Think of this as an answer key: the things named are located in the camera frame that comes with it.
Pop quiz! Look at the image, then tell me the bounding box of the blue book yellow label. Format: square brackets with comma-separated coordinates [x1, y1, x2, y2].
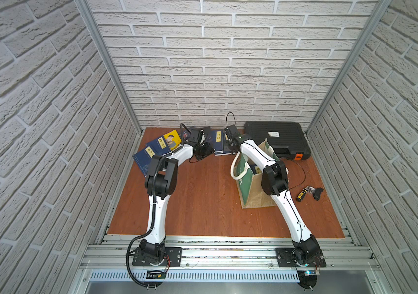
[210, 129, 224, 153]
[215, 130, 232, 156]

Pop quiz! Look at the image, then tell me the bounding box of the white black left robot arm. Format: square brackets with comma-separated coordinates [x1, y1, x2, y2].
[139, 124, 213, 263]

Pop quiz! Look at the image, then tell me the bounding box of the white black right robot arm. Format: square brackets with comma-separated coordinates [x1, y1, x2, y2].
[224, 124, 322, 268]

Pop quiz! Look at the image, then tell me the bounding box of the yellow cartoon cover book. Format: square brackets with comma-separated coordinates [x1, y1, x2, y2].
[164, 129, 182, 151]

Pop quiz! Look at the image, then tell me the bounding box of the blue book beside yellow book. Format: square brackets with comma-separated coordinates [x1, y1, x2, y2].
[146, 136, 171, 156]

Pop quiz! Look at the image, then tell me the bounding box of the blue book far left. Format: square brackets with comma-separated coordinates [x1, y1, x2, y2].
[133, 146, 156, 176]

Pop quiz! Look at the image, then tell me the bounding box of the black plastic tool case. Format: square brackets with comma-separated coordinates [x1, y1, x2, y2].
[244, 121, 311, 160]

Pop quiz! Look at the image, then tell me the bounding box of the small yellow black cylinder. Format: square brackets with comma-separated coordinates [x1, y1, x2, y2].
[296, 186, 310, 202]

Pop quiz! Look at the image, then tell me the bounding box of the small black clip object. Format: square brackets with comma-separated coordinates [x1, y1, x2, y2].
[313, 187, 324, 201]

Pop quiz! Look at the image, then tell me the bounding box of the black corrugated cable conduit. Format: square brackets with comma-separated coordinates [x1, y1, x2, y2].
[126, 154, 169, 289]

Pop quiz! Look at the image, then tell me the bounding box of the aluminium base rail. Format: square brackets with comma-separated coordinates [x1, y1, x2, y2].
[79, 235, 380, 282]

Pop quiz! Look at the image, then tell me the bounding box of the aluminium frame post left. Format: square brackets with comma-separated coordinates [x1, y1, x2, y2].
[76, 0, 144, 135]

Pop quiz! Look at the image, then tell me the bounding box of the aluminium frame post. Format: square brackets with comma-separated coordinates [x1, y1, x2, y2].
[304, 0, 391, 135]
[76, 0, 144, 135]

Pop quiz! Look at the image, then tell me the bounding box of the aluminium frame post right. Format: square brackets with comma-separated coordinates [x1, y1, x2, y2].
[304, 0, 391, 135]

